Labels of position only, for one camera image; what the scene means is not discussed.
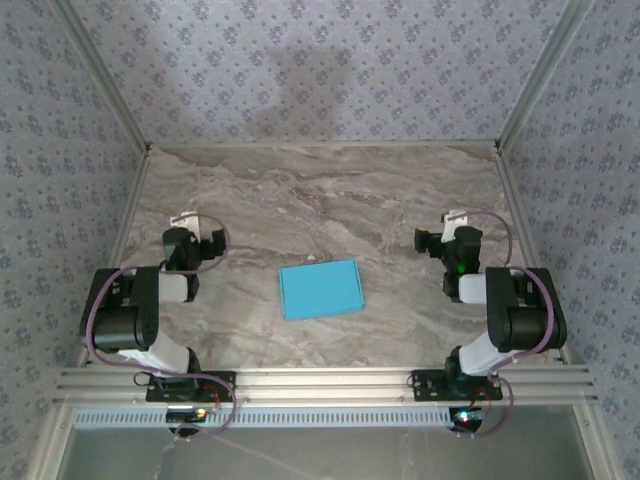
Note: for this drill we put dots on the white and blue paper box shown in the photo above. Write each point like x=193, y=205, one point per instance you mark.
x=322, y=290

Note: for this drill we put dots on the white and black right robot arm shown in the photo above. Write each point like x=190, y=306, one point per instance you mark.
x=525, y=320

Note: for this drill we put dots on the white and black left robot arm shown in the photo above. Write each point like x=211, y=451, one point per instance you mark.
x=120, y=320

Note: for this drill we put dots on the thin aluminium table edge bar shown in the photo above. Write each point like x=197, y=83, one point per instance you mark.
x=325, y=145

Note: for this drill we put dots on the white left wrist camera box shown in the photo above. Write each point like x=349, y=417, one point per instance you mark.
x=186, y=220

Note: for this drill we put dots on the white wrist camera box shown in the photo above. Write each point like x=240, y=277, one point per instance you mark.
x=186, y=220
x=452, y=222

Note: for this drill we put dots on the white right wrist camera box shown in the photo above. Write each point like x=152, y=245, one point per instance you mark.
x=452, y=222

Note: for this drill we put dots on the aluminium table side rail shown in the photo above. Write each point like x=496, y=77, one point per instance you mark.
x=132, y=200
x=515, y=200

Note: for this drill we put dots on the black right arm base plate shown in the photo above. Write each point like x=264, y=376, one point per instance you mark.
x=425, y=387

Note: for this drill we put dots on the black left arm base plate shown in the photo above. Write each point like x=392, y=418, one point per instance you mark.
x=225, y=387

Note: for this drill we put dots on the wide aluminium frame rail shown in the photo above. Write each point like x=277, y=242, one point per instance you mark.
x=325, y=385

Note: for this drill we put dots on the aluminium upright post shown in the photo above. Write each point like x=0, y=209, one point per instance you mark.
x=105, y=70
x=541, y=70

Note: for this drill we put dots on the aluminium frame leg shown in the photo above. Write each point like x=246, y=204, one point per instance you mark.
x=47, y=445
x=597, y=445

